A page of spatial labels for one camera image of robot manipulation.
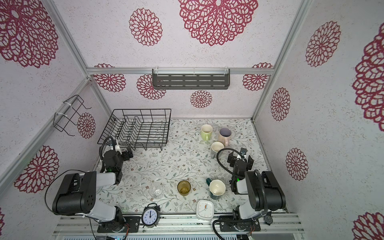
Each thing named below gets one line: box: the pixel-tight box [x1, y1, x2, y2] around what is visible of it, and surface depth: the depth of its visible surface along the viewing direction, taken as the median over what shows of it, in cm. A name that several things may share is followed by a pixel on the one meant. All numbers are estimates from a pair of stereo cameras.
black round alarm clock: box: [141, 203, 161, 228], surface depth 76 cm
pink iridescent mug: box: [217, 127, 232, 148], surface depth 100 cm
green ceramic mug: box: [200, 124, 213, 141], surface depth 103 cm
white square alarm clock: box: [196, 199, 215, 222], surface depth 77 cm
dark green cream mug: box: [206, 177, 226, 200], surface depth 79 cm
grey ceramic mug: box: [211, 141, 225, 159], surface depth 96 cm
